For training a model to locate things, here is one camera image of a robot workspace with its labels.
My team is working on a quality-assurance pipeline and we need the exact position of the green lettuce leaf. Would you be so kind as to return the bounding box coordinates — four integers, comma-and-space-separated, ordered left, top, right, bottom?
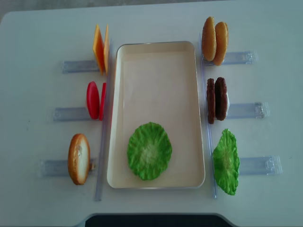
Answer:
127, 122, 172, 181
213, 129, 240, 195

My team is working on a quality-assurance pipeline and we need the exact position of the red tomato slice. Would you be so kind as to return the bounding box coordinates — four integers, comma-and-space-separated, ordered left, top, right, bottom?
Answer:
99, 83, 107, 121
86, 81, 99, 120

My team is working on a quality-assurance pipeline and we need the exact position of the bread slice with white face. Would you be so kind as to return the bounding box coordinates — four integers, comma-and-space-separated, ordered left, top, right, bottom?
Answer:
68, 133, 90, 185

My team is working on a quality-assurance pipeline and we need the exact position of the left brown meat patty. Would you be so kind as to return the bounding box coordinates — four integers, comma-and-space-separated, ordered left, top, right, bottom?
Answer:
206, 79, 215, 124

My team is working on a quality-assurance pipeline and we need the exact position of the brown meat patty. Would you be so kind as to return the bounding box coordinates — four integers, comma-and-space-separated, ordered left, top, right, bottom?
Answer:
206, 79, 215, 124
214, 77, 228, 121

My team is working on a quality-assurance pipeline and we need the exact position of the right brown meat patty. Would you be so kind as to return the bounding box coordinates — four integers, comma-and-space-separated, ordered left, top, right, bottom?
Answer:
214, 77, 228, 121

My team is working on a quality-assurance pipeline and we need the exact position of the right orange cheese slice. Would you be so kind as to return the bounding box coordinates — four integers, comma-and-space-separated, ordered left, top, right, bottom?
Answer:
103, 24, 110, 74

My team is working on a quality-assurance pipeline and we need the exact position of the orange cheese slice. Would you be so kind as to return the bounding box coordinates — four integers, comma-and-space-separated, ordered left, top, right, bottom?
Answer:
93, 24, 105, 75
103, 24, 110, 74

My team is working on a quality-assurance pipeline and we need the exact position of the left orange cheese slice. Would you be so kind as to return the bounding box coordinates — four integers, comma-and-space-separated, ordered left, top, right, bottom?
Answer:
93, 24, 105, 75

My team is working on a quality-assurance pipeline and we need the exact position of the green lettuce leaf in holder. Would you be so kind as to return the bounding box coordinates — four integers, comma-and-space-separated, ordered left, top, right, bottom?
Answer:
213, 129, 240, 195

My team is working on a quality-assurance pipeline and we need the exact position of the cream rectangular serving tray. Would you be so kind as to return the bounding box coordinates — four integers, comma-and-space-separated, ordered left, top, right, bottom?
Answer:
107, 41, 205, 189

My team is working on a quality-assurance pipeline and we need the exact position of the left golden bun slice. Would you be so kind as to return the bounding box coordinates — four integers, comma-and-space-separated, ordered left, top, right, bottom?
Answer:
202, 17, 216, 61

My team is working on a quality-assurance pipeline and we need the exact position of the golden bun slice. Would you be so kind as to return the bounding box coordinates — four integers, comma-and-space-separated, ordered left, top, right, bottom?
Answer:
202, 17, 216, 61
213, 22, 229, 66

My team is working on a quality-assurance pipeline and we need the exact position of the clear rack left side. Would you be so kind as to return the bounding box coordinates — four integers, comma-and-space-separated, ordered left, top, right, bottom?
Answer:
37, 44, 115, 201

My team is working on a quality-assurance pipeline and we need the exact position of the clear rack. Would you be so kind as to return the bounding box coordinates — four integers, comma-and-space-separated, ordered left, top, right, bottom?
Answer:
197, 33, 283, 199
37, 44, 115, 201

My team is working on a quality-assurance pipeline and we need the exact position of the right golden bun slice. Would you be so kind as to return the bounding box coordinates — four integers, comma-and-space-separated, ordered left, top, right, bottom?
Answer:
213, 22, 229, 66

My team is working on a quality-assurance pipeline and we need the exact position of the clear rack right side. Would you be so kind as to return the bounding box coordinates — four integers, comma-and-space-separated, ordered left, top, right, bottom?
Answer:
197, 33, 283, 199

